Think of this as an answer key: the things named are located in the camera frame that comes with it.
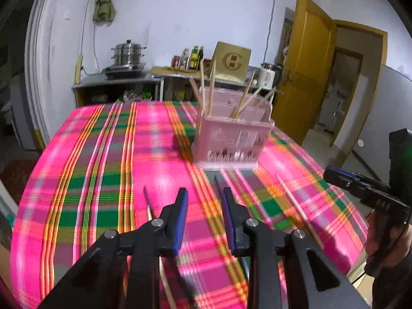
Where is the cream chopstick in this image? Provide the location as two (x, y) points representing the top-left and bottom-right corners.
(264, 87), (277, 102)
(189, 78), (202, 103)
(230, 72), (255, 119)
(240, 87), (268, 111)
(207, 59), (217, 116)
(200, 59), (206, 113)

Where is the person's right hand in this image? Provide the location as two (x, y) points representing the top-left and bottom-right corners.
(365, 211), (411, 278)

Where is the black chopstick far left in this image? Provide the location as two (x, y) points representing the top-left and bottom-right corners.
(142, 186), (197, 308)

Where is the pink plaid tablecloth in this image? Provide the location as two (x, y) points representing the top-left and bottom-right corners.
(11, 102), (367, 308)

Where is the pink plastic utensil basket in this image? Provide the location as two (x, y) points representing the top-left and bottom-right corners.
(191, 88), (274, 170)

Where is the metal counter shelf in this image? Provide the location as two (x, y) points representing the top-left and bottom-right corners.
(71, 69), (284, 108)

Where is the white electric kettle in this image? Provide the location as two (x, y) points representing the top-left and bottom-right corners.
(257, 63), (282, 90)

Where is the induction cooker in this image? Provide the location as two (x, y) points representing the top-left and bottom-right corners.
(102, 63), (146, 79)

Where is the gold square box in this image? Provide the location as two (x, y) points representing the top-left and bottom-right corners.
(210, 41), (251, 83)

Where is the red lid jar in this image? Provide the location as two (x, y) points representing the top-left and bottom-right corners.
(171, 55), (180, 69)

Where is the clear plastic bottle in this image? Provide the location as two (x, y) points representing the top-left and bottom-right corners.
(179, 48), (190, 71)

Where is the dark sauce bottle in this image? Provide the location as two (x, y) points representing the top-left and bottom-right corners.
(198, 46), (204, 70)

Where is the yellow wooden door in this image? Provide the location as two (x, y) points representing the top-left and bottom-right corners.
(272, 0), (388, 144)

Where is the green label oil bottle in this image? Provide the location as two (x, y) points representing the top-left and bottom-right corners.
(188, 45), (199, 71)

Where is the steel steamer pot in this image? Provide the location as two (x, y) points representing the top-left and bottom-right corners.
(112, 40), (147, 66)

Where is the white wall cable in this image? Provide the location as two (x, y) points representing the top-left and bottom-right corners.
(262, 0), (279, 65)

